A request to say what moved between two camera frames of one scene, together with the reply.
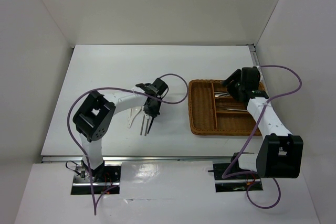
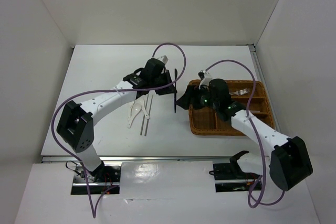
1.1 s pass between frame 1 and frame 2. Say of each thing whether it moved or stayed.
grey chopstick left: stayed
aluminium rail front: stayed
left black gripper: moved
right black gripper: moved
